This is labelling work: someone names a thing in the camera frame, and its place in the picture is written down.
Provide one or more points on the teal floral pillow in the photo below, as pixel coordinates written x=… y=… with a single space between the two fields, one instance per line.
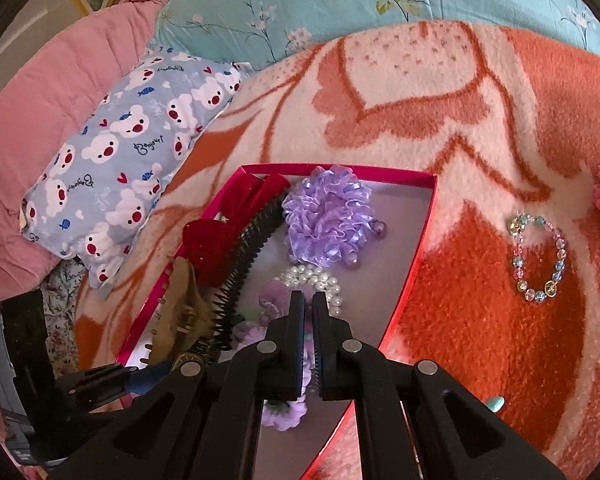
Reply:
x=330 y=0

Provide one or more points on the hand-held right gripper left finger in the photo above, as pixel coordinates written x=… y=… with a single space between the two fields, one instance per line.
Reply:
x=300 y=340

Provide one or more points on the tan claw hair clip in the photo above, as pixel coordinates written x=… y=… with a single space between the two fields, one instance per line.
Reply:
x=180 y=300

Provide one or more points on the blue bear print pillow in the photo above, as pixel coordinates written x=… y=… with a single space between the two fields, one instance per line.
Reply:
x=130 y=135

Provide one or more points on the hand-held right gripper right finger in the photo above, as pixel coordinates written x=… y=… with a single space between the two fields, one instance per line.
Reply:
x=321 y=345

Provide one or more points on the light purple ruffled scrunchie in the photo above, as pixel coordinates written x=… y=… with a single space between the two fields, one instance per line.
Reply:
x=275 y=300

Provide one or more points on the red velvet toothed hair clip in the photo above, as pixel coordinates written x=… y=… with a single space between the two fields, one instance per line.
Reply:
x=215 y=245

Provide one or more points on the orange and cream patterned blanket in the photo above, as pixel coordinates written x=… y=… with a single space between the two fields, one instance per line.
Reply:
x=480 y=110

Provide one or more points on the small teal oval bead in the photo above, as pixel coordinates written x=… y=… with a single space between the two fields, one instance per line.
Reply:
x=495 y=403

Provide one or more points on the pink quilt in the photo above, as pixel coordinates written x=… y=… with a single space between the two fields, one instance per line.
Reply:
x=30 y=110

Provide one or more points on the purple flower scrunchie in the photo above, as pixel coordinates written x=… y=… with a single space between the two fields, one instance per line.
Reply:
x=325 y=215

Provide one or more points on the metal wrist watch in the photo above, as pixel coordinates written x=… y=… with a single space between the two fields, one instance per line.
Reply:
x=187 y=356

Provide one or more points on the red shallow cardboard box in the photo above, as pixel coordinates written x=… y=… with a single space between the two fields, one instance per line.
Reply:
x=370 y=285

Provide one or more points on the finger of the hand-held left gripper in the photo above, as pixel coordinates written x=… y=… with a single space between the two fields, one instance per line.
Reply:
x=147 y=380

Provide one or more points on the floral print cloth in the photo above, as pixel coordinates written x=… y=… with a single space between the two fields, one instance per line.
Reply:
x=62 y=300

